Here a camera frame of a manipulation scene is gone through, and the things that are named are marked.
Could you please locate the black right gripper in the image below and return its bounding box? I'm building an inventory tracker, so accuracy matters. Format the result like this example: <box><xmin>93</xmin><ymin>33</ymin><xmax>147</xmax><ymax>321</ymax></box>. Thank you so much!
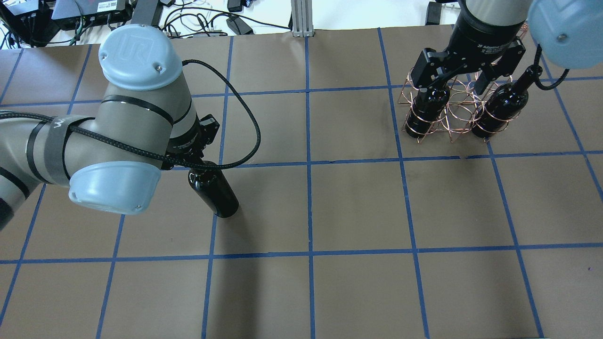
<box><xmin>413</xmin><ymin>5</ymin><xmax>527</xmax><ymax>102</ymax></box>

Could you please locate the aluminium frame post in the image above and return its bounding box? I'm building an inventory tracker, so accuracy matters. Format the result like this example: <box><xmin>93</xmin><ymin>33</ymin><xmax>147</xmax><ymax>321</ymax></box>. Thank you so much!
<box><xmin>291</xmin><ymin>0</ymin><xmax>315</xmax><ymax>37</ymax></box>

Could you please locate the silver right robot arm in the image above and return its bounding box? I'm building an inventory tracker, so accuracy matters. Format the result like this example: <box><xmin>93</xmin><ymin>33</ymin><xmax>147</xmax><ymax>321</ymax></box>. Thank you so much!
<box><xmin>411</xmin><ymin>0</ymin><xmax>603</xmax><ymax>94</ymax></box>

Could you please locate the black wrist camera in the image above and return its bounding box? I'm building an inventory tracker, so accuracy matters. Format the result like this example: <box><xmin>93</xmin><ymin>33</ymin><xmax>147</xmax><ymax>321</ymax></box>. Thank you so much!
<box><xmin>198</xmin><ymin>114</ymin><xmax>220</xmax><ymax>145</ymax></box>

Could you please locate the small black power adapter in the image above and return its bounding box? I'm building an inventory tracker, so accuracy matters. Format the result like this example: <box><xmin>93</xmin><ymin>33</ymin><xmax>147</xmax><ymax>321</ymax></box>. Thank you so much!
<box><xmin>226</xmin><ymin>17</ymin><xmax>254</xmax><ymax>36</ymax></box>

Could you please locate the dark glass wine bottle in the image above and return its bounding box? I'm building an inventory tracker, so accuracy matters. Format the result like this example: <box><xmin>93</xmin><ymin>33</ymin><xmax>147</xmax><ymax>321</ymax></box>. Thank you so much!
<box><xmin>187</xmin><ymin>168</ymin><xmax>239</xmax><ymax>218</ymax></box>

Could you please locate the dark wine bottle in basket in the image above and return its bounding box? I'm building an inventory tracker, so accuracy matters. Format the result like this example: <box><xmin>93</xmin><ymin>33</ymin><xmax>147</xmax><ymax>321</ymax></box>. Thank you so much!
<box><xmin>405</xmin><ymin>86</ymin><xmax>451</xmax><ymax>139</ymax></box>

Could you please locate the black power adapter brick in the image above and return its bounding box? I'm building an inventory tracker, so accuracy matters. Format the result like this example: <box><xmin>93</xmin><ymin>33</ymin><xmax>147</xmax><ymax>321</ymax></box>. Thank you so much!
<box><xmin>130</xmin><ymin>0</ymin><xmax>163</xmax><ymax>26</ymax></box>

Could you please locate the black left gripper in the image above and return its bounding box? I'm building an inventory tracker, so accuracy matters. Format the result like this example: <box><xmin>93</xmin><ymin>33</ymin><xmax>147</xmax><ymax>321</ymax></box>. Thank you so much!
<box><xmin>165</xmin><ymin>127</ymin><xmax>207</xmax><ymax>165</ymax></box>

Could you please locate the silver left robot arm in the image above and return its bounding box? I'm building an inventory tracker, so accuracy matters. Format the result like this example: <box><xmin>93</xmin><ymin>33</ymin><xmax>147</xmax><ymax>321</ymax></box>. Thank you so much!
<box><xmin>0</xmin><ymin>24</ymin><xmax>205</xmax><ymax>227</ymax></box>

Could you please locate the copper wire wine basket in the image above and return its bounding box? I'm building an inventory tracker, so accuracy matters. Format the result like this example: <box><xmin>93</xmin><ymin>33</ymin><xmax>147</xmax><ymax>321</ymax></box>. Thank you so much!
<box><xmin>399</xmin><ymin>28</ymin><xmax>510</xmax><ymax>142</ymax></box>

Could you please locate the brown paper table mat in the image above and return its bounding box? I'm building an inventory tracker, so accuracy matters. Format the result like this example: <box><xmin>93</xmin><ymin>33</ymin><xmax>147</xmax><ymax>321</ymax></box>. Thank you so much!
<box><xmin>1</xmin><ymin>26</ymin><xmax>602</xmax><ymax>339</ymax></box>

